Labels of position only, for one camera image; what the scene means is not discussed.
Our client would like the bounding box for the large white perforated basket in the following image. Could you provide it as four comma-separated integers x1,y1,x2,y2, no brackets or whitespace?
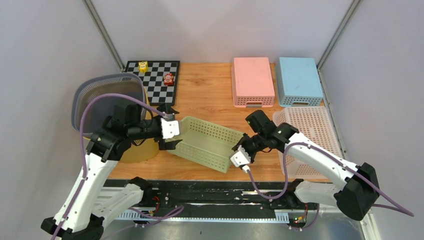
272,106,343,182

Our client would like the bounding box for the yellow ribbed bin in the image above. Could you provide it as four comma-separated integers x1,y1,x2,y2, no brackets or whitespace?
80,93,159,164

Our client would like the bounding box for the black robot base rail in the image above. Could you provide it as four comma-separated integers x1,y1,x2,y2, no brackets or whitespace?
96,179,369,229

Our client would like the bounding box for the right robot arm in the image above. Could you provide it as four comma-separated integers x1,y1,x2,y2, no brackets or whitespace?
229,110,382,221

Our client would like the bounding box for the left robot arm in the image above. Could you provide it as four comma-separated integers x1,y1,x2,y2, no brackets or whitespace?
41,100,180,240

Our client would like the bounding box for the green perforated tray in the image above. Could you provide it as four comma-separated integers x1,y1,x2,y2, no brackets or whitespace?
168,116,243,173

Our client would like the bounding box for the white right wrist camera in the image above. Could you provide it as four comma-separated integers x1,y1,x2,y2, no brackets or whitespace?
229,145,252,167

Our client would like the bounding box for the yellow owl toy block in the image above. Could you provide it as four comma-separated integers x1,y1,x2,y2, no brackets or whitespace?
138,61,149,73

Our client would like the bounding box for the blue perforated tray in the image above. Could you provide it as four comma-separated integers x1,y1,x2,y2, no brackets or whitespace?
274,57,324,107

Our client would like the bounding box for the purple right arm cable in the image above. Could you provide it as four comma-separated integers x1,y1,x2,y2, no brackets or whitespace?
243,142,415,218

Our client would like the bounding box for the grey mesh basket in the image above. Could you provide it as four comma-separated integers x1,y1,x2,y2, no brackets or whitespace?
71,72,149,138

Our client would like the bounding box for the black white checkerboard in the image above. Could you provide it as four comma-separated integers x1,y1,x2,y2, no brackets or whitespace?
124,60,181,106

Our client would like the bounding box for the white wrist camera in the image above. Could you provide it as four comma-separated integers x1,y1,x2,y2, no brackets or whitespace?
229,145,252,167
160,118,180,139

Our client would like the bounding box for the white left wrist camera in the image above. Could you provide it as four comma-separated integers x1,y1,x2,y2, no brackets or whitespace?
160,118,180,139

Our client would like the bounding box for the pink perforated tray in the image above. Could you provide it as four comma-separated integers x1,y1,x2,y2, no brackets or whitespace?
231,57,275,108

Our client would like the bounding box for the red owl toy block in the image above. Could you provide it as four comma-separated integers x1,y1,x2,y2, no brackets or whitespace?
163,73,175,87

